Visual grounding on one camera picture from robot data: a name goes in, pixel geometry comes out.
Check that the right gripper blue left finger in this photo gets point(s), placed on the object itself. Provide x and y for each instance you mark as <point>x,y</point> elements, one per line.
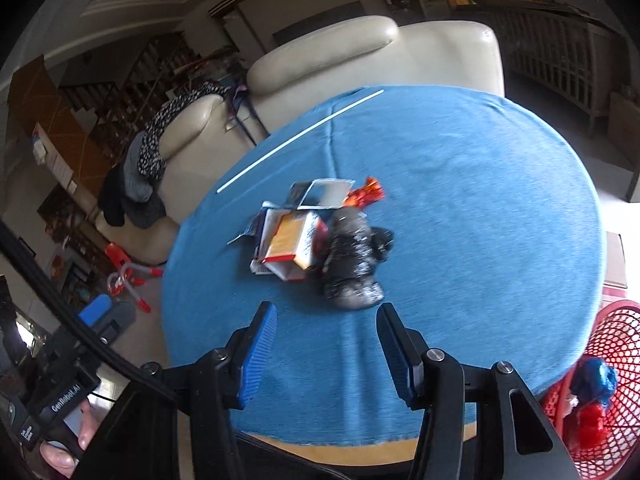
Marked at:
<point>253,352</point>

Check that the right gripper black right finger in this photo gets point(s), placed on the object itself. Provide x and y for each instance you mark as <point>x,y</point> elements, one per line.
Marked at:
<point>403,350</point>

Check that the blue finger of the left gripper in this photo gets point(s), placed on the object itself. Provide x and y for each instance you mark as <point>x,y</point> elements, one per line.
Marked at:
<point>96,310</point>

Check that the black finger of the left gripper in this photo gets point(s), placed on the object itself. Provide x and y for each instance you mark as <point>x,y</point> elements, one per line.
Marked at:
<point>115,321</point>

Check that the black plastic bag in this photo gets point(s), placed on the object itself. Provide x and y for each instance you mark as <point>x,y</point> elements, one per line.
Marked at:
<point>355,251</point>

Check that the orange medicine box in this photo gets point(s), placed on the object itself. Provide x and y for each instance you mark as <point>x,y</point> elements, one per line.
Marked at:
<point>296,245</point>

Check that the white blue medicine box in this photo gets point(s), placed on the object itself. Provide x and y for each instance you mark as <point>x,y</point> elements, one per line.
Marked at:
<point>261,230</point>

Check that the dark blue toothpaste box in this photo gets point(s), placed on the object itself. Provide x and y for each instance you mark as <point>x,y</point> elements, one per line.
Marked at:
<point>327,193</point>

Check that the orange red candy wrapper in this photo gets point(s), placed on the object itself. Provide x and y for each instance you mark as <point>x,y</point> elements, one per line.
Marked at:
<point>370,193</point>

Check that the blue plastic bag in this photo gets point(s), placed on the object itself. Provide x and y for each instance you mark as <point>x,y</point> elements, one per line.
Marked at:
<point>594,381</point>

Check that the red plastic bag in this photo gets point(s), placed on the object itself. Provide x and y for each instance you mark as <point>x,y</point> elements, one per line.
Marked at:
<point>585,431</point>

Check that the person's left hand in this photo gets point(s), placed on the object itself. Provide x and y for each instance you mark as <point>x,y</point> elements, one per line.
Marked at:
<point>57,454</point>

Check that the red white toy tricycle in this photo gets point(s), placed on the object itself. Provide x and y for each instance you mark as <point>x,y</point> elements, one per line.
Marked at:
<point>128,276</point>

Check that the dark clothes on sofa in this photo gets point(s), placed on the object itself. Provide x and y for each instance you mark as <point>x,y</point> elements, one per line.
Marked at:
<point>129,190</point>

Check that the blue round tablecloth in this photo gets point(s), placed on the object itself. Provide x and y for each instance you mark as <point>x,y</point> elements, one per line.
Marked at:
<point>499,254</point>

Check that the wooden staircase railing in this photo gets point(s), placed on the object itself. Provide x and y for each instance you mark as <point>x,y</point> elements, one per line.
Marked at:
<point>122,110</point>

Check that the red plastic mesh basket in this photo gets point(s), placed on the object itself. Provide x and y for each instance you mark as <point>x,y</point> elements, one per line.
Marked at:
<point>614,338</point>

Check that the cardboard box on floor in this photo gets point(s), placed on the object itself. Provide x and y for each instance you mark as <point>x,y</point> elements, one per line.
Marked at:
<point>615,269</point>

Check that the cream leather sofa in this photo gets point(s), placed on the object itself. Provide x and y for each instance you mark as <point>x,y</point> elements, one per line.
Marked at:
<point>205,138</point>

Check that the wooden baby crib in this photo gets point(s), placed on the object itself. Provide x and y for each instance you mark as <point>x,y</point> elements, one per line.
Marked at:
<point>569,51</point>

